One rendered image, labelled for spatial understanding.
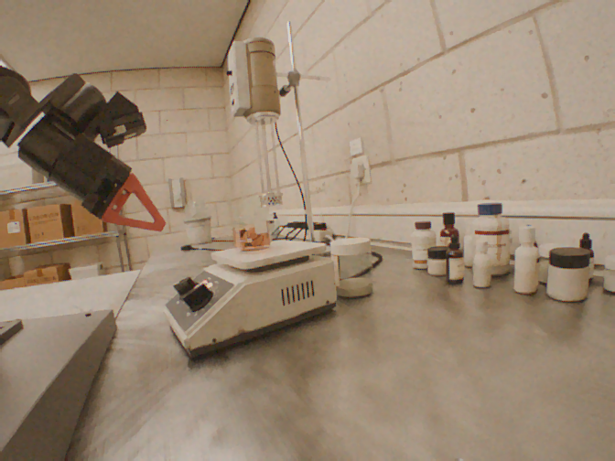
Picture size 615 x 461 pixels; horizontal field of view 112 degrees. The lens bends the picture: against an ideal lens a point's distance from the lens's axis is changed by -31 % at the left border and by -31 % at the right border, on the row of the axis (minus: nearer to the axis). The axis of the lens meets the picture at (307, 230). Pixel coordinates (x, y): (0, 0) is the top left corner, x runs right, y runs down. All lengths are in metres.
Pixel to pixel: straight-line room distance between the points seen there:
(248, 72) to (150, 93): 2.23
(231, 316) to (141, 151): 2.62
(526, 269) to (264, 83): 0.72
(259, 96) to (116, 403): 0.73
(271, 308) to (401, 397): 0.17
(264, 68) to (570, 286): 0.80
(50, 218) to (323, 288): 2.42
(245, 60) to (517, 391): 0.85
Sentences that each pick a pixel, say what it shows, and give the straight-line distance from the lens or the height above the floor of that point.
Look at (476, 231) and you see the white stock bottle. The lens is 0.51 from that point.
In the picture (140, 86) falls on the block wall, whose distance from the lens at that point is 3.06.
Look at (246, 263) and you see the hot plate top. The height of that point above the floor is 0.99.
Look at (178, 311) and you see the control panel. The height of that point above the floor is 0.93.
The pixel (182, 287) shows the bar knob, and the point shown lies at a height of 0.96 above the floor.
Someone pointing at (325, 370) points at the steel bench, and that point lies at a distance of 0.27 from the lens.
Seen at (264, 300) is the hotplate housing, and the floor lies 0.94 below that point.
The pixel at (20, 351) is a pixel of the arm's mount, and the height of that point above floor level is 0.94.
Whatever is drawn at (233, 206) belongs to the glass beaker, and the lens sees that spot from 0.37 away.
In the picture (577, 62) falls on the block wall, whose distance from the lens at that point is 0.60.
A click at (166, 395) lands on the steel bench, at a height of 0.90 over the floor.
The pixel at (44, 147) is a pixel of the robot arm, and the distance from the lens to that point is 0.39.
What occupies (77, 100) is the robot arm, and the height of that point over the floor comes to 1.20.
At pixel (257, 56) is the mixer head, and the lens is 0.87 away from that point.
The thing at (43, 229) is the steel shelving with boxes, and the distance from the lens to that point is 2.66.
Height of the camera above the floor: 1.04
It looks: 6 degrees down
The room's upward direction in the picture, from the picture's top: 6 degrees counter-clockwise
